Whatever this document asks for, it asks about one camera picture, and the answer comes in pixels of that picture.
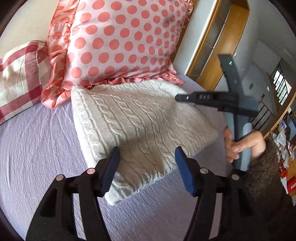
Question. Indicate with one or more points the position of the pink polka dot pillow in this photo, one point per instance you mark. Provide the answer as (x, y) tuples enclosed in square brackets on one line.
[(112, 42)]

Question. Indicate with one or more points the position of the cream cable-knit sweater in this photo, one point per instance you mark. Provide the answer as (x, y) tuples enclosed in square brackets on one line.
[(146, 123)]

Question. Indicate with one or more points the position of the wooden headboard shelf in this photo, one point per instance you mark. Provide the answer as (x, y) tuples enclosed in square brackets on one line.
[(214, 28)]

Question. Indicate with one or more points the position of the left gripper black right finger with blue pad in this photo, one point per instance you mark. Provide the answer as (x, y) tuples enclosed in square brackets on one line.
[(224, 210)]

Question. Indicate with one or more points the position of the red white checked pillow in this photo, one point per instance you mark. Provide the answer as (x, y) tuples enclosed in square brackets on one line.
[(25, 73)]

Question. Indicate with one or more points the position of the person's right hand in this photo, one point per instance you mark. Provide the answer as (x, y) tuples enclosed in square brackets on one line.
[(254, 141)]

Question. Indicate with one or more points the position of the lavender textured bedsheet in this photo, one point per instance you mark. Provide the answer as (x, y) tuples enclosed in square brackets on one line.
[(40, 143)]

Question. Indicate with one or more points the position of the wooden cluttered bookshelf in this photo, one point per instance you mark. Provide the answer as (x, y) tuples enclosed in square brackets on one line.
[(276, 131)]

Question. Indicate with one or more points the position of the brown furry sleeve forearm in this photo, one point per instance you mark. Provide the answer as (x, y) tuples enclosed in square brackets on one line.
[(274, 204)]

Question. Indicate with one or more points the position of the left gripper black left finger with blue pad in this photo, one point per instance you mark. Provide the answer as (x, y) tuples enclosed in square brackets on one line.
[(54, 218)]

